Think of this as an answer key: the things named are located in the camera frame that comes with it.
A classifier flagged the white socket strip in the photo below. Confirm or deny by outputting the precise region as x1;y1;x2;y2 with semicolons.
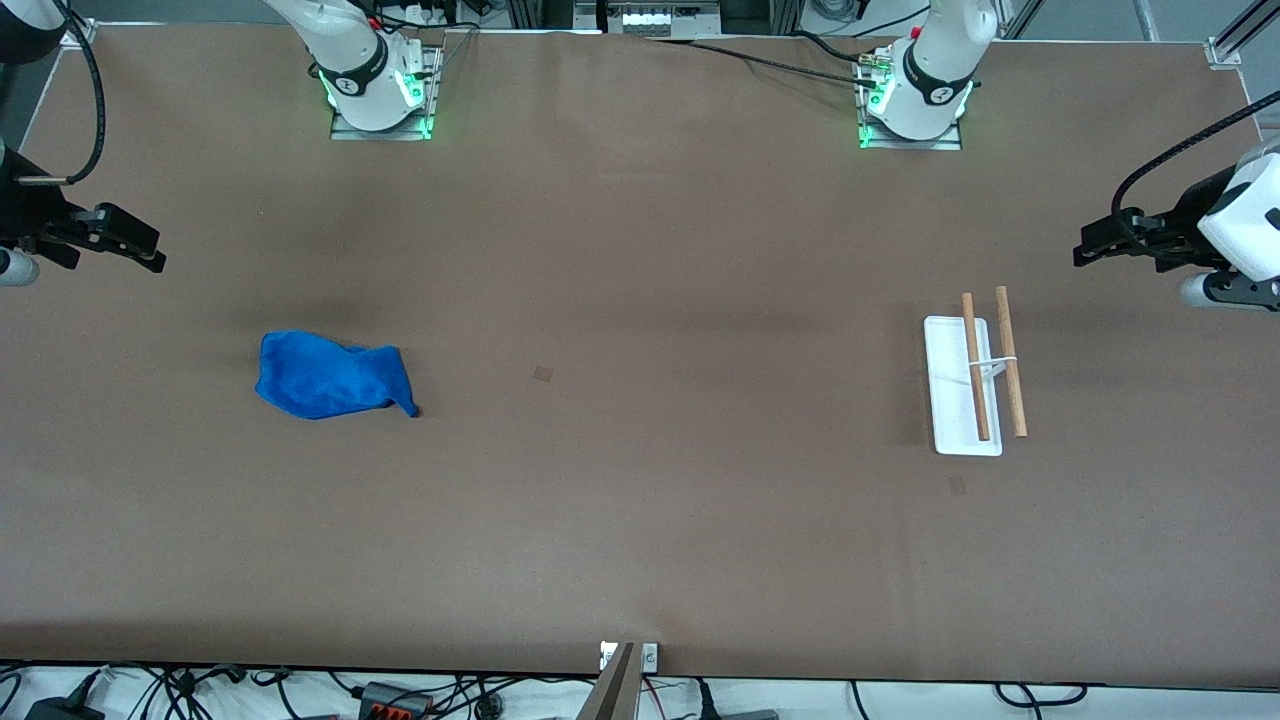
605;0;723;33

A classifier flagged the grey camera post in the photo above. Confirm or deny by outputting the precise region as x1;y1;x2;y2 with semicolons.
578;643;637;720

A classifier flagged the aluminium frame behind table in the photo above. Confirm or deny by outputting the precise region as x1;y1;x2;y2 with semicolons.
505;0;803;36

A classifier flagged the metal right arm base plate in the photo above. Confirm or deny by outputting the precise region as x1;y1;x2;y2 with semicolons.
330;45;444;141

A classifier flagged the black cable across table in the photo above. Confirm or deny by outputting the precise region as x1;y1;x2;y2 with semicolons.
640;36;886;89

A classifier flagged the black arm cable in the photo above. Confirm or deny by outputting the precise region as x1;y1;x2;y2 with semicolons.
18;0;108;187
1112;88;1280;236

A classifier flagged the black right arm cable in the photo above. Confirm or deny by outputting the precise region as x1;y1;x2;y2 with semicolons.
18;0;108;187

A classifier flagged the aluminium diagonal profile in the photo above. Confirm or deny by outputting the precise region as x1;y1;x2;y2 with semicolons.
1215;0;1280;56

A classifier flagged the black looped floor cable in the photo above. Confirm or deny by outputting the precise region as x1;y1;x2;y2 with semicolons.
995;683;1089;707

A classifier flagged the black power adapter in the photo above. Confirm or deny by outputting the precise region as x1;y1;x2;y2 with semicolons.
25;697;106;720

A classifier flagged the black orange power strip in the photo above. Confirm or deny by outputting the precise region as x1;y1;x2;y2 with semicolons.
358;682;433;720

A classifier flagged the blue microfibre towel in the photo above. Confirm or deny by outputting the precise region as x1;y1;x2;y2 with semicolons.
255;331;420;421

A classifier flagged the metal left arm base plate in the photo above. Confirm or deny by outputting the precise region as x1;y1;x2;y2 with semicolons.
855;50;964;152

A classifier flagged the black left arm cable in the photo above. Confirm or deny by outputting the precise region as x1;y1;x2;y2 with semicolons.
1112;88;1280;236

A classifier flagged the white rack with wooden bars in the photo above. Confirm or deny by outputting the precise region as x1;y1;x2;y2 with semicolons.
923;286;1029;458

